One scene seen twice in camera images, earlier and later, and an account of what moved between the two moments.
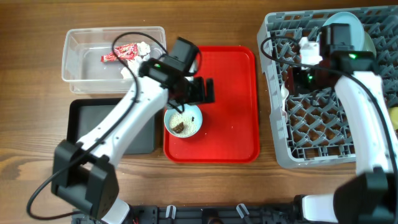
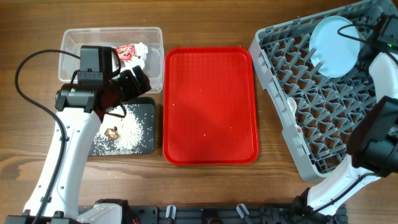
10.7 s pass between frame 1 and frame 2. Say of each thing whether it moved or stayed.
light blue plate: moved
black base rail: stayed
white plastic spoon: moved
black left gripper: moved
